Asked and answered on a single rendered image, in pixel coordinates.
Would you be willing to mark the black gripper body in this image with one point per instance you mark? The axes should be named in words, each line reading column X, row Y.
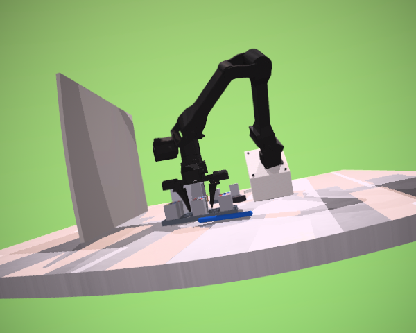
column 176, row 184

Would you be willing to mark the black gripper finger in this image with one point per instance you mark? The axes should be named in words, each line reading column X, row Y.
column 183, row 195
column 212, row 189

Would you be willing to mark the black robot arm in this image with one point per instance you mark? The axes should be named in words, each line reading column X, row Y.
column 251, row 64

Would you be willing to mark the blue rod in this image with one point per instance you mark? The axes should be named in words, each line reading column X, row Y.
column 225, row 216

